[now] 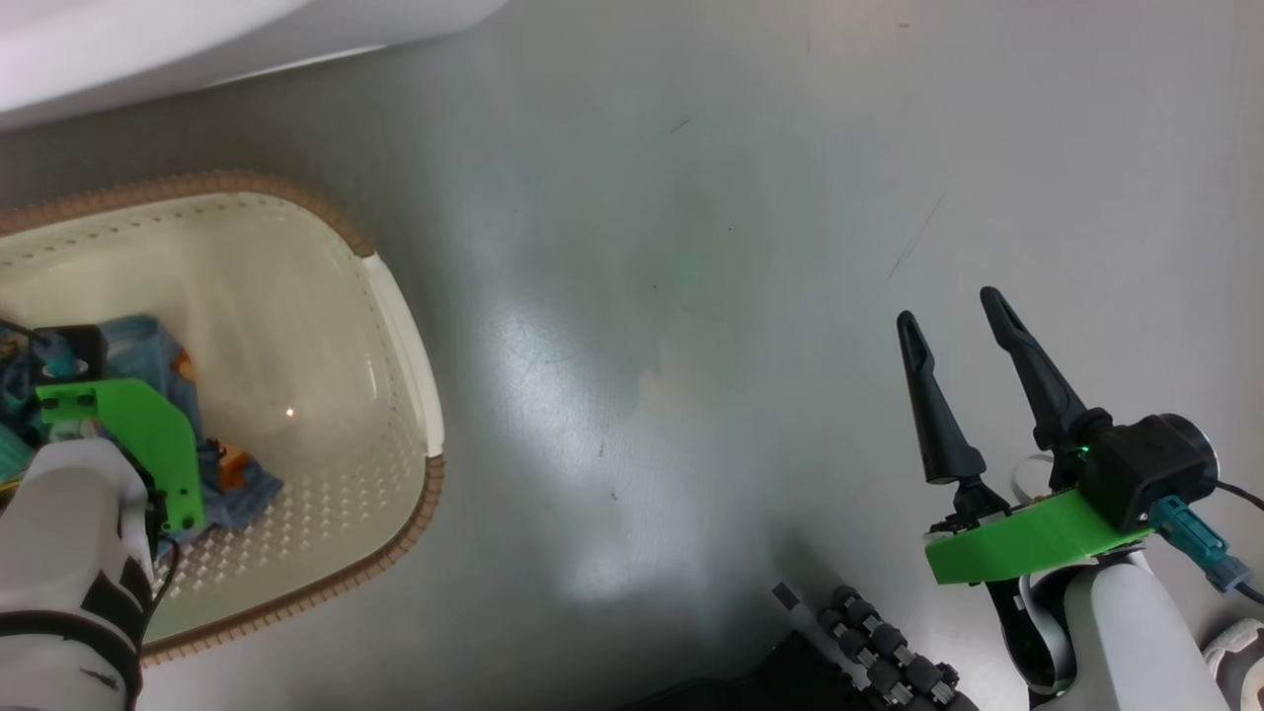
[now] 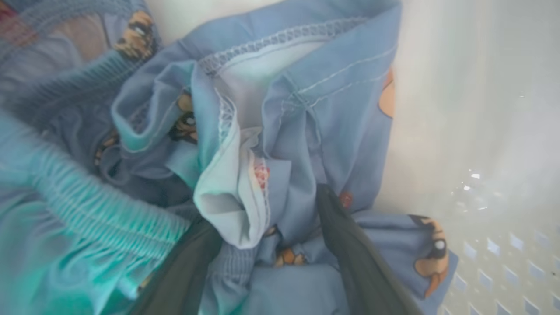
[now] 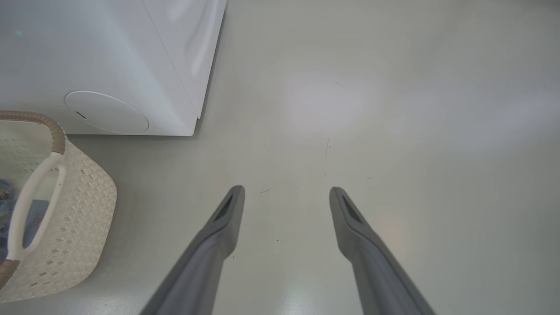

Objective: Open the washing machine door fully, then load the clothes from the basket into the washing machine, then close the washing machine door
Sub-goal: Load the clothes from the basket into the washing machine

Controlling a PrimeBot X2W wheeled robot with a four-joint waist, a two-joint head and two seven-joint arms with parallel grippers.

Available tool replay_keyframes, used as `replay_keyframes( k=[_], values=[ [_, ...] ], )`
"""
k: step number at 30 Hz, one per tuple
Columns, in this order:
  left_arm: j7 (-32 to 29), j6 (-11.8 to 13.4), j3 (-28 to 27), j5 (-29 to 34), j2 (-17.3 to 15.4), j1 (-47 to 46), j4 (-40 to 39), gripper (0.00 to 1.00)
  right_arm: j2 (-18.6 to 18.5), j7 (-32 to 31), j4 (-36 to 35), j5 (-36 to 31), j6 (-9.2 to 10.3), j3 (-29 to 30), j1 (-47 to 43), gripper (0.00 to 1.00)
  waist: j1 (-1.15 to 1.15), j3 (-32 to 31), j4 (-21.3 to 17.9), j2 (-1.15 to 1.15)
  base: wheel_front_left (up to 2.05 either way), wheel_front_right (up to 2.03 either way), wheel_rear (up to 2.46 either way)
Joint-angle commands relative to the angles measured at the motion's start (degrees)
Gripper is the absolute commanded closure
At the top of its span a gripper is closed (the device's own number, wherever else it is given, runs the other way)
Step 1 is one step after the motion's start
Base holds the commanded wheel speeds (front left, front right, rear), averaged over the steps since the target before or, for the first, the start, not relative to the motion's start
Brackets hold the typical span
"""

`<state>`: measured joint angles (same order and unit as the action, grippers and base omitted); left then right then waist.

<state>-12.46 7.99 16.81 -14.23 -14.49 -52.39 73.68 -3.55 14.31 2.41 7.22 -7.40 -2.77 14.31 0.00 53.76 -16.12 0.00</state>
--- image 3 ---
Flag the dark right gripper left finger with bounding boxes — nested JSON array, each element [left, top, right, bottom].
[[140, 185, 246, 315]]

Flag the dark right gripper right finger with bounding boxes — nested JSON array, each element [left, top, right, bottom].
[[329, 186, 436, 315]]

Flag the round drain filter cover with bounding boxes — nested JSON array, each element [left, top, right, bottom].
[[65, 91, 150, 134]]

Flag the cream perforated laundry basket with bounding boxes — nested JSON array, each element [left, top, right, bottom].
[[0, 111, 118, 304]]

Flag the blue printed garment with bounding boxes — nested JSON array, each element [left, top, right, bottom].
[[0, 177, 49, 263]]

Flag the white front-load washing machine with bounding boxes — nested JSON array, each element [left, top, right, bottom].
[[0, 0, 228, 137]]

